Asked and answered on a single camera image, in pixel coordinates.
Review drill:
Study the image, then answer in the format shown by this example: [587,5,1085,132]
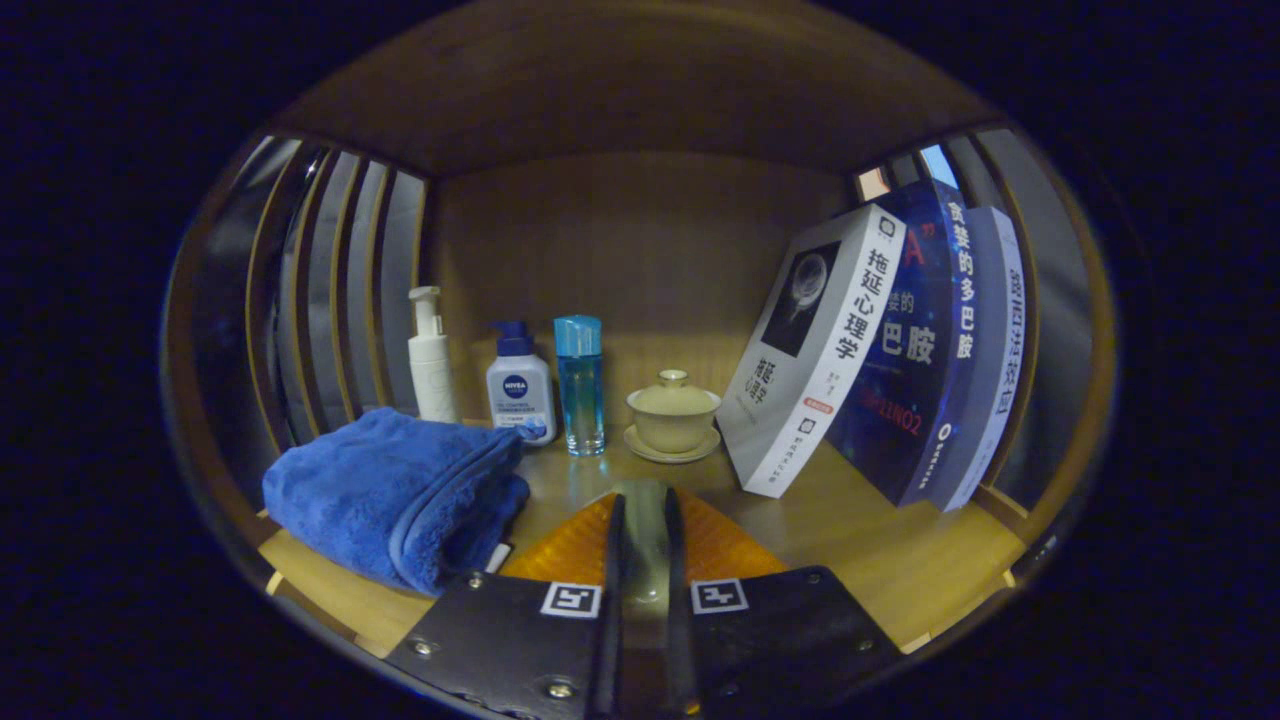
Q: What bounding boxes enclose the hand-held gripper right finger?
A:
[665,487,906,720]

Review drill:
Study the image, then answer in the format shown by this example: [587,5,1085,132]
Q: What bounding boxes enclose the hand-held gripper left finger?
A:
[385,490,626,720]

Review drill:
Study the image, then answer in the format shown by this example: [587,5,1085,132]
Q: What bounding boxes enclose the wooden countertop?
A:
[258,415,1031,661]

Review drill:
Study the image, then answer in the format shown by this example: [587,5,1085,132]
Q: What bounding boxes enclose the wooden cabinet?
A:
[160,0,1121,691]

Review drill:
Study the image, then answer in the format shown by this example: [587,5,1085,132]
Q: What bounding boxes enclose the beige lidded teacup with saucer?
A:
[623,369,723,465]

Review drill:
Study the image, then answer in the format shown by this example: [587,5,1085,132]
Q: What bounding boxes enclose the clear blue bottle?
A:
[554,315,607,457]

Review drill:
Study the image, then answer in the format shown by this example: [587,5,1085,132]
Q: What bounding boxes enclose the folded blue towel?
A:
[262,406,531,598]

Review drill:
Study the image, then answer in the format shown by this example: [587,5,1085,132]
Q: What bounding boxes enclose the white bottle blue cap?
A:
[486,320,557,447]

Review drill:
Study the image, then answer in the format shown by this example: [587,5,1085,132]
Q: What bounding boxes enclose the white pump bottle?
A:
[407,286,463,425]

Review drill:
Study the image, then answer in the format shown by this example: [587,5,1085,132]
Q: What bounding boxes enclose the white book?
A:
[715,204,908,499]

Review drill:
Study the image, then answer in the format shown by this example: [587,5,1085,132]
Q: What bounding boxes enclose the dark blue book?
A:
[825,180,986,508]

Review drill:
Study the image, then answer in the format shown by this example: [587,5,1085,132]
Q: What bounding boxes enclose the light blue book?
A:
[925,206,1028,513]

